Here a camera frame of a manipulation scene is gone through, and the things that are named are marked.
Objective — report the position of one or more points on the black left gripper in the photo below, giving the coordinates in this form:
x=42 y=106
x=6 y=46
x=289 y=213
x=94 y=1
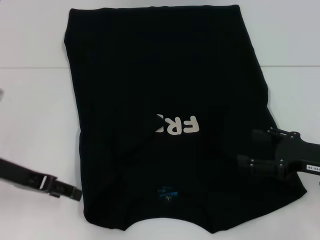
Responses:
x=25 y=176

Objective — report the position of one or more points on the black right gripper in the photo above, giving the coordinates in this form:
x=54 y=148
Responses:
x=297 y=156

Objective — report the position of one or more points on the black shirt with FREE print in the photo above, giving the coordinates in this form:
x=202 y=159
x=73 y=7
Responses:
x=160 y=75

